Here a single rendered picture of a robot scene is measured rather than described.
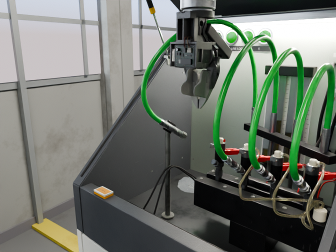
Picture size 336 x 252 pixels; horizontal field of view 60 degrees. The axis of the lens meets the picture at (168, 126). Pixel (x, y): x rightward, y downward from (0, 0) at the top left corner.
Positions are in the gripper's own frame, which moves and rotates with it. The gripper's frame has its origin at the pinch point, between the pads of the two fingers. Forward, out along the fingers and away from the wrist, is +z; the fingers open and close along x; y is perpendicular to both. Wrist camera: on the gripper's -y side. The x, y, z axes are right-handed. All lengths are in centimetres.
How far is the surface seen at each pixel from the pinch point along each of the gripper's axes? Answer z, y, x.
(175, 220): 38.8, -4.2, -11.2
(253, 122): 1.4, 4.4, 15.6
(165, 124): 8.0, -1.4, -12.7
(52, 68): 3, -52, -171
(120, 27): -29, -115, -166
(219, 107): -0.6, 4.5, 7.8
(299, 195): 22.4, -13.2, 20.9
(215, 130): 4.3, 5.4, 7.7
